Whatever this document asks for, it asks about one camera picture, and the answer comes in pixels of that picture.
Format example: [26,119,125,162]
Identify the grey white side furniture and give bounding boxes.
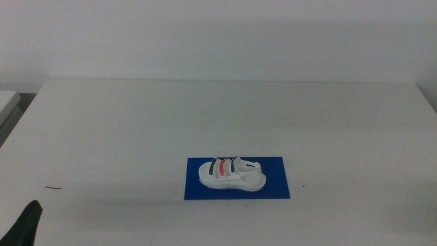
[0,90,23,146]

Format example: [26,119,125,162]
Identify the white sandal with striped straps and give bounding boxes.
[197,155,266,193]

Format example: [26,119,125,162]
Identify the blue rectangular mat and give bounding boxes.
[184,156,292,201]

